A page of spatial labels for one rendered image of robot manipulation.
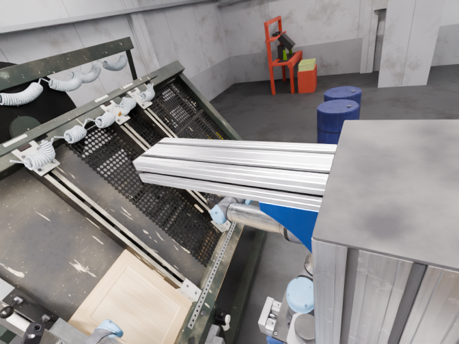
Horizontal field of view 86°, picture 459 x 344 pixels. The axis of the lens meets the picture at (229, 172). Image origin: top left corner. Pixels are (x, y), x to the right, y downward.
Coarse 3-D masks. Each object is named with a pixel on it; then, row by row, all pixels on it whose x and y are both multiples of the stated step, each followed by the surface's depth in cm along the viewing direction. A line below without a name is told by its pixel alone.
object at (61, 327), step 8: (0, 280) 91; (0, 288) 90; (8, 288) 92; (0, 296) 89; (32, 320) 92; (56, 328) 96; (64, 328) 97; (72, 328) 99; (56, 336) 97; (64, 336) 96; (72, 336) 98; (80, 336) 99; (88, 336) 101
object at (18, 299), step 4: (16, 296) 91; (16, 300) 90; (20, 300) 91; (12, 304) 86; (4, 308) 81; (8, 308) 81; (12, 308) 82; (0, 312) 80; (4, 312) 80; (8, 312) 81; (12, 312) 82; (0, 316) 80; (4, 316) 80; (8, 316) 81
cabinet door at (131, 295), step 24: (120, 264) 123; (144, 264) 131; (96, 288) 112; (120, 288) 119; (144, 288) 126; (168, 288) 134; (96, 312) 108; (120, 312) 114; (144, 312) 121; (168, 312) 129; (144, 336) 117; (168, 336) 123
